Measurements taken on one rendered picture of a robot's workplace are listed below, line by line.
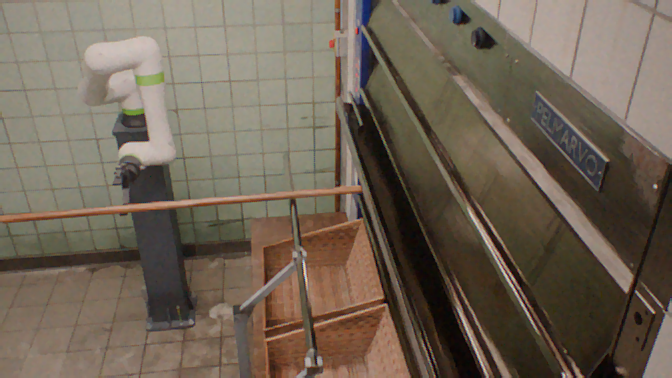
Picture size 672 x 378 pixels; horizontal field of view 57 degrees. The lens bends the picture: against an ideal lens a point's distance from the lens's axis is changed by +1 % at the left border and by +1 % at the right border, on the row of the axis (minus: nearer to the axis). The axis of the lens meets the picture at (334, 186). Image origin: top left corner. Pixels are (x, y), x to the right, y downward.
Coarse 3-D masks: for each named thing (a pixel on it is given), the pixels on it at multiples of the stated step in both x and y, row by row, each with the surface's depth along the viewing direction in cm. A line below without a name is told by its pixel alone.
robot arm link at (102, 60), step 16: (96, 48) 233; (112, 48) 235; (128, 48) 237; (96, 64) 232; (112, 64) 235; (128, 64) 239; (96, 80) 246; (80, 96) 270; (96, 96) 265; (112, 96) 273
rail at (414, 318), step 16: (352, 128) 231; (352, 144) 221; (368, 176) 201; (368, 192) 193; (384, 224) 177; (384, 240) 172; (400, 272) 159; (400, 288) 154; (416, 320) 144; (416, 336) 141; (432, 368) 131
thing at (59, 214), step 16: (288, 192) 236; (304, 192) 236; (320, 192) 237; (336, 192) 238; (352, 192) 239; (96, 208) 227; (112, 208) 228; (128, 208) 228; (144, 208) 229; (160, 208) 230; (176, 208) 231
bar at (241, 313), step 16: (288, 160) 264; (288, 176) 252; (304, 256) 208; (288, 272) 211; (304, 272) 200; (272, 288) 214; (304, 288) 193; (256, 304) 216; (304, 304) 187; (240, 320) 218; (304, 320) 182; (240, 336) 222; (240, 352) 226; (240, 368) 230; (320, 368) 167
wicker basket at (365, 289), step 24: (288, 240) 285; (312, 240) 287; (336, 240) 288; (360, 240) 280; (264, 264) 274; (312, 264) 294; (336, 264) 296; (360, 264) 274; (288, 288) 282; (312, 288) 282; (360, 288) 267; (264, 312) 248; (288, 312) 269; (312, 312) 269; (336, 312) 239; (264, 336) 241
